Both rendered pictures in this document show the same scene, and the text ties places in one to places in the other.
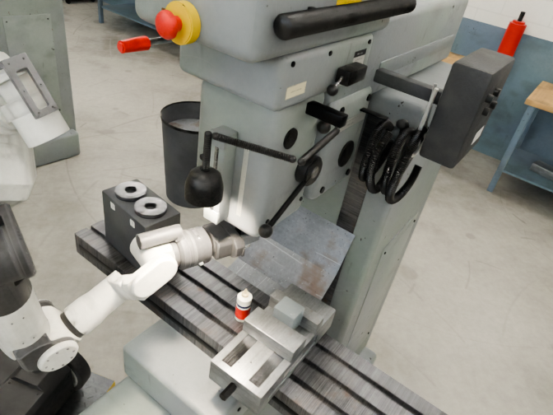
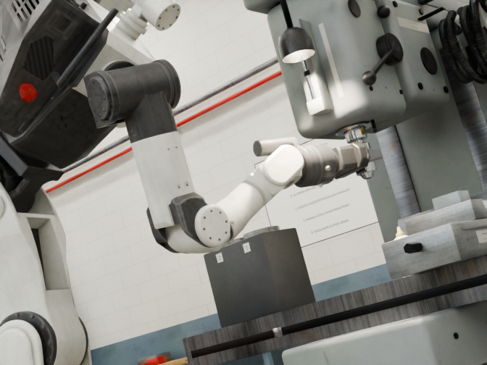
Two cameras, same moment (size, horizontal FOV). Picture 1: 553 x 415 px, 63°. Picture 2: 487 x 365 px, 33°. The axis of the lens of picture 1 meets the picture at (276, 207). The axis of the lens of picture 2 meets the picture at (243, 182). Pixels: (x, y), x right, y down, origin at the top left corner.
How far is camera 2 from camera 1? 1.39 m
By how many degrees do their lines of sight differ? 46
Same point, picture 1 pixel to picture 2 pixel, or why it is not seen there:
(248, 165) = (329, 39)
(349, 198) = (477, 148)
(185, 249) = (305, 148)
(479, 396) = not seen: outside the picture
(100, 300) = (238, 193)
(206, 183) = (294, 29)
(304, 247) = not seen: hidden behind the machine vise
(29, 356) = (186, 206)
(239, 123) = (306, 12)
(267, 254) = not seen: hidden behind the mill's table
